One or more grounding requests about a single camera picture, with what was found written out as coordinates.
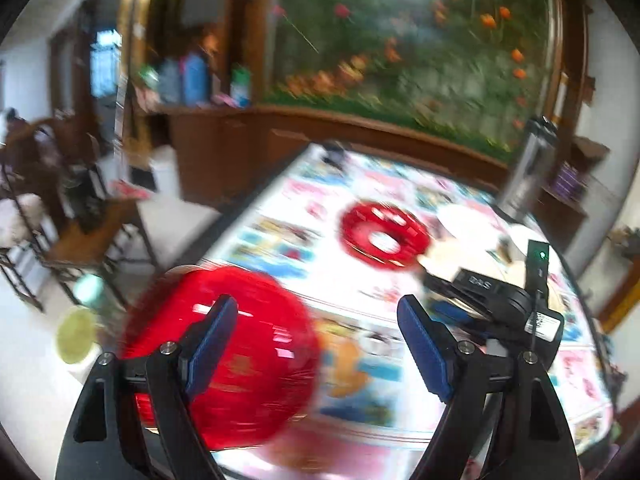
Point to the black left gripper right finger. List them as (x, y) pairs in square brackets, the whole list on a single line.
[(511, 397)]

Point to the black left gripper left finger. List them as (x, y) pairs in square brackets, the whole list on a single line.
[(104, 438)]

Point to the red scalloped glass plate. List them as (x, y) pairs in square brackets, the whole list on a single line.
[(269, 369)]

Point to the stainless steel thermos bottle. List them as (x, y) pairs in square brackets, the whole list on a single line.
[(532, 167)]

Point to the red glass plate on table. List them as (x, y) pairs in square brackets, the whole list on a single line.
[(383, 235)]

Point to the dark wooden chair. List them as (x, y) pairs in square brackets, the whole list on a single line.
[(96, 229)]

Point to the white trash bin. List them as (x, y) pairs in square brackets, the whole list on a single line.
[(164, 168)]

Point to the grey thermos jug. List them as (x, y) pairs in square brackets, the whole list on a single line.
[(169, 82)]

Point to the blue thermos jug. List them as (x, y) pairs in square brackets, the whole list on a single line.
[(195, 79)]

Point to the flower garden wall mural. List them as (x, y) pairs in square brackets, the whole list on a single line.
[(468, 71)]

